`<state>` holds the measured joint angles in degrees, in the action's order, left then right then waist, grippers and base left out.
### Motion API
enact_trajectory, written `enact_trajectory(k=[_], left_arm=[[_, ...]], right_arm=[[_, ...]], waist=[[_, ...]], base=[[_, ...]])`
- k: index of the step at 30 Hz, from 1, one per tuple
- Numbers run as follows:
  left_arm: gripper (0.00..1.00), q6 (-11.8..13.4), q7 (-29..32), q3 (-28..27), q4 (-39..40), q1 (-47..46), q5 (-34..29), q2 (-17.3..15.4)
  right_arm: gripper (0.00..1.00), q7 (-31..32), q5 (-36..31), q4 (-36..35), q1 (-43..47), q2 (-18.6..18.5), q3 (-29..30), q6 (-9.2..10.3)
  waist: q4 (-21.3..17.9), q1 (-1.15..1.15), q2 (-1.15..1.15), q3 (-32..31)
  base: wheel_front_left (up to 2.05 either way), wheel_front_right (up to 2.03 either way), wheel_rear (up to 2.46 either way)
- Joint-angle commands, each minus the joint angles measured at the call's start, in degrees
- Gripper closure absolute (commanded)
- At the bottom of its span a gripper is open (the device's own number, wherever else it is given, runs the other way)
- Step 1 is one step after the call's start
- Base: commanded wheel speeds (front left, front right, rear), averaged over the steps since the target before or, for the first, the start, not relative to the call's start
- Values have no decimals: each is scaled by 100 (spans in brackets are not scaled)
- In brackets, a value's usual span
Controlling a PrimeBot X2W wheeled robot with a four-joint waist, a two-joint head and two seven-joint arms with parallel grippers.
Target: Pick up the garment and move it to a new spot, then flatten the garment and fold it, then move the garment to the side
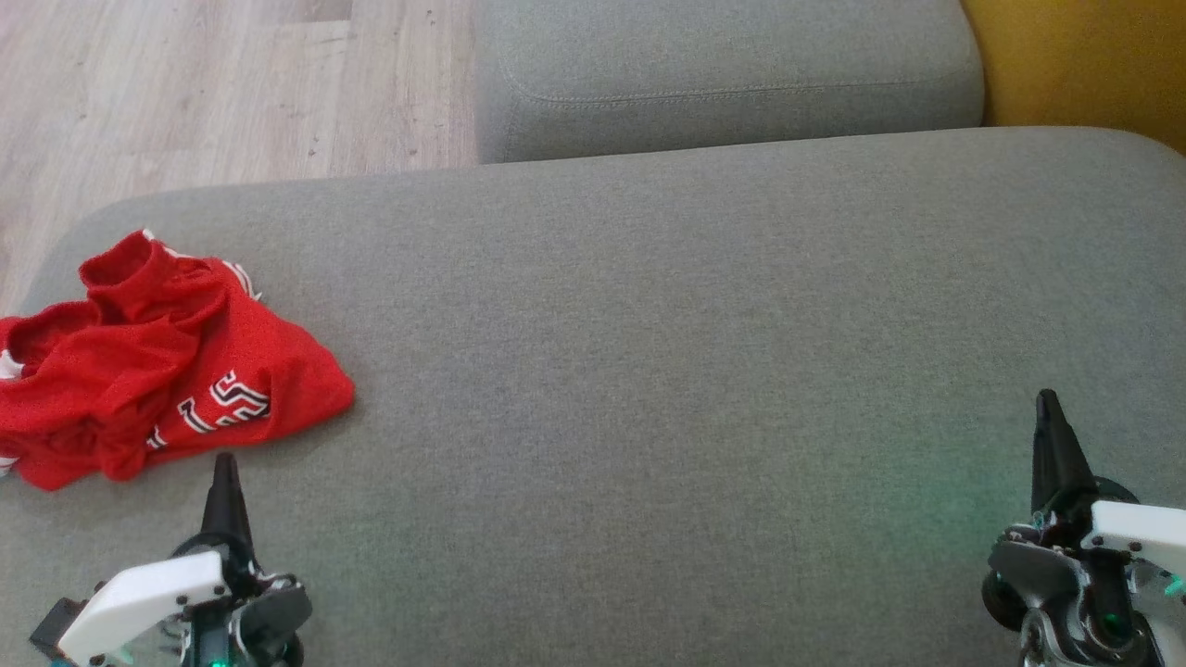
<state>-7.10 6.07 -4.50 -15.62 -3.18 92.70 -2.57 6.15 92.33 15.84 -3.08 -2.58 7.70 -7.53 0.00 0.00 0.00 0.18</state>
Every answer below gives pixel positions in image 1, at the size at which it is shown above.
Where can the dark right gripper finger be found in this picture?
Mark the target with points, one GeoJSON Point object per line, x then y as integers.
{"type": "Point", "coordinates": [1073, 472]}
{"type": "Point", "coordinates": [1045, 463]}

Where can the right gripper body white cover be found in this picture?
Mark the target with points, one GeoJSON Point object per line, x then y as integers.
{"type": "Point", "coordinates": [1130, 537]}

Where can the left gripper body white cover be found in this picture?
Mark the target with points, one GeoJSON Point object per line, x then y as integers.
{"type": "Point", "coordinates": [148, 597]}

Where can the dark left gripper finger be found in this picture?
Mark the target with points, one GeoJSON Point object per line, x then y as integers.
{"type": "Point", "coordinates": [235, 509]}
{"type": "Point", "coordinates": [218, 509]}

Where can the red jersey shirt with lettering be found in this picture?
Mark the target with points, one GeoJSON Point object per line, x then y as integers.
{"type": "Point", "coordinates": [296, 371]}

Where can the large grey sofa seat cushion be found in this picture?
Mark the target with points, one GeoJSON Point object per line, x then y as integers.
{"type": "Point", "coordinates": [649, 371]}

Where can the mustard yellow panel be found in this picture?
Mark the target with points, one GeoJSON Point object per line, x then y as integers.
{"type": "Point", "coordinates": [1084, 56]}

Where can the small grey sofa cushion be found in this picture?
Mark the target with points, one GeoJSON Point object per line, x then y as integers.
{"type": "Point", "coordinates": [723, 56]}

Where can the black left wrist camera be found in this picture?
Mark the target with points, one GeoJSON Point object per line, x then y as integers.
{"type": "Point", "coordinates": [57, 628]}

